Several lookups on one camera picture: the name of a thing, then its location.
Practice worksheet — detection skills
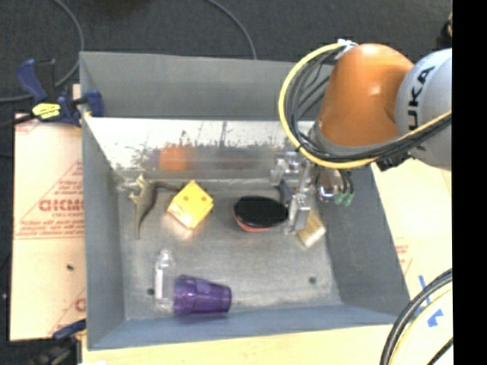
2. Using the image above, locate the black and red oval object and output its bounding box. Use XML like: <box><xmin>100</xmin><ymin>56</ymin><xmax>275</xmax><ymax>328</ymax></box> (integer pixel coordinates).
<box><xmin>232</xmin><ymin>195</ymin><xmax>290</xmax><ymax>233</ymax></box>

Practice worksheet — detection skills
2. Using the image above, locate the brown cardboard board, red print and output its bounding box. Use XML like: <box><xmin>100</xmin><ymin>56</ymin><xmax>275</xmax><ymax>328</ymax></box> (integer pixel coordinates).
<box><xmin>9</xmin><ymin>84</ymin><xmax>453</xmax><ymax>341</ymax></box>

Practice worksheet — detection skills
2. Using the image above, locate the grey-green toy dinosaur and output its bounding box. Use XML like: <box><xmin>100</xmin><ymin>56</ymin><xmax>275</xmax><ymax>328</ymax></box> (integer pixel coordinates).
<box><xmin>127</xmin><ymin>173</ymin><xmax>175</xmax><ymax>241</ymax></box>

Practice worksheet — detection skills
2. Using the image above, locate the gold and white small box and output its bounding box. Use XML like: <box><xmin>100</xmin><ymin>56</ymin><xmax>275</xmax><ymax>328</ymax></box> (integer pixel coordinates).
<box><xmin>296</xmin><ymin>209</ymin><xmax>327</xmax><ymax>249</ymax></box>

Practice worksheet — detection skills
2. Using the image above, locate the purple plastic cup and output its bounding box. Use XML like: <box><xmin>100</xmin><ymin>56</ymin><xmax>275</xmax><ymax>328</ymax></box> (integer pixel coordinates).
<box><xmin>172</xmin><ymin>274</ymin><xmax>233</xmax><ymax>316</ymax></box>

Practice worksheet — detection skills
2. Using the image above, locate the grey metal bin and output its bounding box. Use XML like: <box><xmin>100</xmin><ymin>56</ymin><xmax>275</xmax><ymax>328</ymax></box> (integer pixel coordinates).
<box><xmin>78</xmin><ymin>50</ymin><xmax>412</xmax><ymax>352</ymax></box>

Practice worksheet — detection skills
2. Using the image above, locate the yellow block with red dots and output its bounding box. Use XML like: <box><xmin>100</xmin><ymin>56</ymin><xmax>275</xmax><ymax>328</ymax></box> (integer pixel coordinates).
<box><xmin>166</xmin><ymin>179</ymin><xmax>215</xmax><ymax>230</ymax></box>

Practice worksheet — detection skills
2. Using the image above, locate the clear glass thing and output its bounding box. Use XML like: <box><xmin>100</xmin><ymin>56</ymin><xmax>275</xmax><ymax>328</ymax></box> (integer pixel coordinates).
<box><xmin>151</xmin><ymin>248</ymin><xmax>177</xmax><ymax>308</ymax></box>

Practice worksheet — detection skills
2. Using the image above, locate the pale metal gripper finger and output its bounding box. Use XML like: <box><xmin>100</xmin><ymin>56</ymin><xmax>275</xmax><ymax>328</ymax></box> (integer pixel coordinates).
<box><xmin>269</xmin><ymin>152</ymin><xmax>296</xmax><ymax>188</ymax></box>
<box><xmin>284</xmin><ymin>193</ymin><xmax>317</xmax><ymax>236</ymax></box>

